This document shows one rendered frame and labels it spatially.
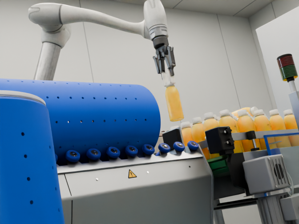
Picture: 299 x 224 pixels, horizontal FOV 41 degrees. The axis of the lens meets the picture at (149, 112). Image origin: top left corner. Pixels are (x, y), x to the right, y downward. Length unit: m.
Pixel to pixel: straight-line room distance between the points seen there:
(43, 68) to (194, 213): 1.15
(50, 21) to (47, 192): 1.43
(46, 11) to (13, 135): 1.40
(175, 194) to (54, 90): 0.55
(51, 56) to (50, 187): 1.47
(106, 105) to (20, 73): 3.26
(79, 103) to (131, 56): 3.96
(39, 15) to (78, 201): 1.19
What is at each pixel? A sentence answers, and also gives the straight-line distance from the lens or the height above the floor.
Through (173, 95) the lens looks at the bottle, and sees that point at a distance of 1.88.
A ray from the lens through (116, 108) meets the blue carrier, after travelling 1.34.
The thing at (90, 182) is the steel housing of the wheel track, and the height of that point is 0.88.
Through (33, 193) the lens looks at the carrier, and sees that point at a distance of 0.78.
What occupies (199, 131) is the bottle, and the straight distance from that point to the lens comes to 1.68.
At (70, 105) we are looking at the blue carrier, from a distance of 1.25.
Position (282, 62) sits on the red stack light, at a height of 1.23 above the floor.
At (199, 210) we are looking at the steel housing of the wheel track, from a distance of 1.54.
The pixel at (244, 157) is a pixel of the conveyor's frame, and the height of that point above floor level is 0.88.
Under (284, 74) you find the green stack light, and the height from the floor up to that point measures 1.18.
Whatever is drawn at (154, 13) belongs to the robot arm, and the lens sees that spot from 2.01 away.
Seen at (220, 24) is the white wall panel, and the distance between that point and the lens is 6.48.
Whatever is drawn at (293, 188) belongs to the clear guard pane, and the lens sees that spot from 1.73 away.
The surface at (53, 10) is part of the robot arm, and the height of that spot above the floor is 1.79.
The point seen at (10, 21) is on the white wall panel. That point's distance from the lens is 4.78.
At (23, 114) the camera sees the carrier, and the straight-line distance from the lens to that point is 0.81.
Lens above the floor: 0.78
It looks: 13 degrees up
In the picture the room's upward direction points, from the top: 11 degrees counter-clockwise
